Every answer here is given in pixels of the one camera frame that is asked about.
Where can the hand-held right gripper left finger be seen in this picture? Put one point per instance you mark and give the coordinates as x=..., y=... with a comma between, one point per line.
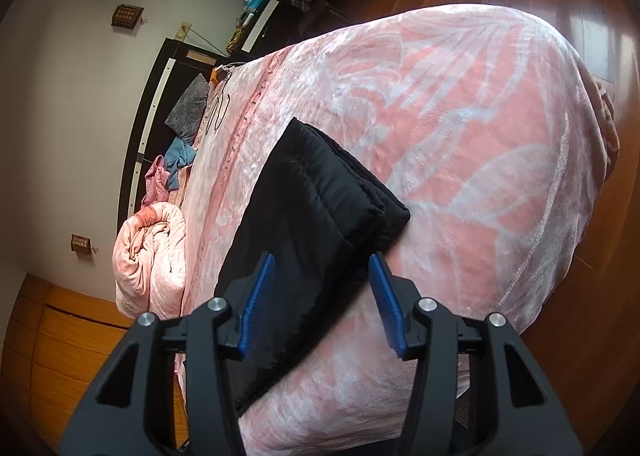
x=260, y=296

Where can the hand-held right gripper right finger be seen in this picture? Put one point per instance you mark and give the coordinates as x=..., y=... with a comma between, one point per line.
x=387, y=301

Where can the black jacket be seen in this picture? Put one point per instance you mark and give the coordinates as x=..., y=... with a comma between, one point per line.
x=310, y=216

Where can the folded pink comforter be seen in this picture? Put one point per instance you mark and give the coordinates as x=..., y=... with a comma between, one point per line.
x=150, y=256

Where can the pink garment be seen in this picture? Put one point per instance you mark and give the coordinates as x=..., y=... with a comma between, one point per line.
x=157, y=180

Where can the blue cloth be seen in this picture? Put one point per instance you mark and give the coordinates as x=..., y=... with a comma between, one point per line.
x=177, y=155

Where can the pink bed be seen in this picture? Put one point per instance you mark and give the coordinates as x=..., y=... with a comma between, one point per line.
x=475, y=160

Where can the grey pillow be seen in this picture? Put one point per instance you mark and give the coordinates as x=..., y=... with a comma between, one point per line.
x=187, y=108

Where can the wooden wardrobe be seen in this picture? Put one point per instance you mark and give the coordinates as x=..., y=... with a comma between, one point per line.
x=50, y=336

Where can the orange device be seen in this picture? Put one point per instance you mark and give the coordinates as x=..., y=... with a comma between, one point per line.
x=216, y=73

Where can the dark headboard with white strips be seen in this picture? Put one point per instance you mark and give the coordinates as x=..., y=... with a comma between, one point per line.
x=172, y=85

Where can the yellow patterned packet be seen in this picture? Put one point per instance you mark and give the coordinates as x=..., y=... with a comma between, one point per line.
x=236, y=40

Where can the dark nightstand with white drawer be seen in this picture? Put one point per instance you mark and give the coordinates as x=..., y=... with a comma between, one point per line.
x=260, y=23

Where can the light blue bag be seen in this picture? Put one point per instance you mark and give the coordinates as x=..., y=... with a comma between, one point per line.
x=254, y=1

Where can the wooden wall lamp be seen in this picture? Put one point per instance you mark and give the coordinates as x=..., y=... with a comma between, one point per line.
x=81, y=243
x=127, y=15

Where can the wall socket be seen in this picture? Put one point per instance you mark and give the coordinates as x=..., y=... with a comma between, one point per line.
x=184, y=30

